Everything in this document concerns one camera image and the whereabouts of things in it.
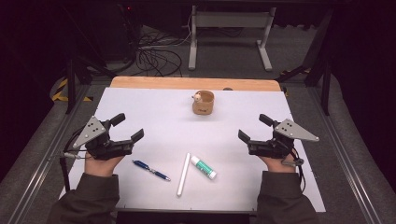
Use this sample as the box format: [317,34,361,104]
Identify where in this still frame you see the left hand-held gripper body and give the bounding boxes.
[72,115,134,161]

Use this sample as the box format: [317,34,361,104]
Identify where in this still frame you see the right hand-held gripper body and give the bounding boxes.
[247,118,320,160]

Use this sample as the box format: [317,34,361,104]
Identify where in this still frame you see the blue pen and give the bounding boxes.
[132,160,172,182]

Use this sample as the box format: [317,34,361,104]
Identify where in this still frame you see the tan bear pen holder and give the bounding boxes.
[191,90,216,116]

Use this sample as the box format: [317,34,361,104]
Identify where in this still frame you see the white green glue stick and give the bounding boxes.
[190,155,218,180]

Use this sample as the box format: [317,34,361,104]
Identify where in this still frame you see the white tube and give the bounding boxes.
[176,152,191,198]

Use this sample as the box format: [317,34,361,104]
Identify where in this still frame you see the person's right hand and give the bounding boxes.
[258,153,298,174]

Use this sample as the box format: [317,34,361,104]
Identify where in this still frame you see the person's left hand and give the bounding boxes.
[83,151,125,178]

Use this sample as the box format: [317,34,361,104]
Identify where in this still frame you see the right gripper grey plug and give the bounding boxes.
[280,158,304,167]

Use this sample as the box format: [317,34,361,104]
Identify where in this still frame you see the left gripper silver plug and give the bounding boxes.
[62,151,85,160]

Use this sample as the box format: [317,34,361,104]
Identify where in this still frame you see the white board sheet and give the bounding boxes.
[59,87,327,213]

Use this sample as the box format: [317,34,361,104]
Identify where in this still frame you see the black metal stand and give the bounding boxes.
[60,4,118,115]
[275,8,332,116]

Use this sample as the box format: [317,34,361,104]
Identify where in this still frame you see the yellow black hazard tape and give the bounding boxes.
[50,77,93,103]

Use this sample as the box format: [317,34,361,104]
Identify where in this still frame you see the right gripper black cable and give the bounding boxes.
[291,147,307,194]

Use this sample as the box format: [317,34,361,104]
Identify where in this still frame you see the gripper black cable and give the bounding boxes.
[48,125,92,192]
[291,147,307,194]

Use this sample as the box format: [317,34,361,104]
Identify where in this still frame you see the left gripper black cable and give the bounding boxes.
[48,125,92,192]

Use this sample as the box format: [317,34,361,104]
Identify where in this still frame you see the grey metal rail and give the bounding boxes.
[306,87,386,224]
[6,83,92,224]

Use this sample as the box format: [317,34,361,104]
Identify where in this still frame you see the black floor cables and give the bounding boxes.
[134,27,192,77]

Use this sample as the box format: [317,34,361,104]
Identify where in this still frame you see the grey metal desk frame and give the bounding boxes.
[188,4,277,73]

